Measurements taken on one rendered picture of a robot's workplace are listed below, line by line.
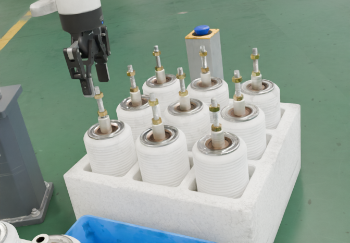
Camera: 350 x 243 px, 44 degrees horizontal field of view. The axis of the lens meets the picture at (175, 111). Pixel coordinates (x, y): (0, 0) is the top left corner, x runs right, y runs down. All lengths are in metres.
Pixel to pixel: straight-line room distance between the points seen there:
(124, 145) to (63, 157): 0.50
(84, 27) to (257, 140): 0.38
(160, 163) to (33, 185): 0.40
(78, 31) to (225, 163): 0.33
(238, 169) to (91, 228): 0.32
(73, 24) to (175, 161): 0.30
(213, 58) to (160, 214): 0.48
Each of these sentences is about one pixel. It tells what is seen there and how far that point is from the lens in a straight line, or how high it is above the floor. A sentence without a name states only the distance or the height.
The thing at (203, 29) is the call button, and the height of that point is 0.33.
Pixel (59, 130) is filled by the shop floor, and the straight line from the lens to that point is 1.50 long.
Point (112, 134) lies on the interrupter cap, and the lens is 0.85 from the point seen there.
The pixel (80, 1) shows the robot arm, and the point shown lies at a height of 0.51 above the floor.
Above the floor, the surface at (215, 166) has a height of 0.24.
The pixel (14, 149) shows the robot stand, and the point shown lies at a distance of 1.04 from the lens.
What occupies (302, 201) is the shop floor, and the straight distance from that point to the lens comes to 1.04.
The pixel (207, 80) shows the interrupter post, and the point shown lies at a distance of 0.99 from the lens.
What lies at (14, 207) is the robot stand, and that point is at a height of 0.05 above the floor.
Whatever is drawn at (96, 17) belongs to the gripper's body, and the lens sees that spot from 0.78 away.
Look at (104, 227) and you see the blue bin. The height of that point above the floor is 0.10.
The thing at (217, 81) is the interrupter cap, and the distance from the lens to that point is 1.01.
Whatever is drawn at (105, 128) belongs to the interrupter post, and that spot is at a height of 0.26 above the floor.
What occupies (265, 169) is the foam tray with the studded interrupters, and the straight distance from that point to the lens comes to 0.83.
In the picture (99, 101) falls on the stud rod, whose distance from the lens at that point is 0.85.
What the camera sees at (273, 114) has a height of 0.20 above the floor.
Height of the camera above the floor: 0.66
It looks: 27 degrees down
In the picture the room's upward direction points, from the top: 9 degrees counter-clockwise
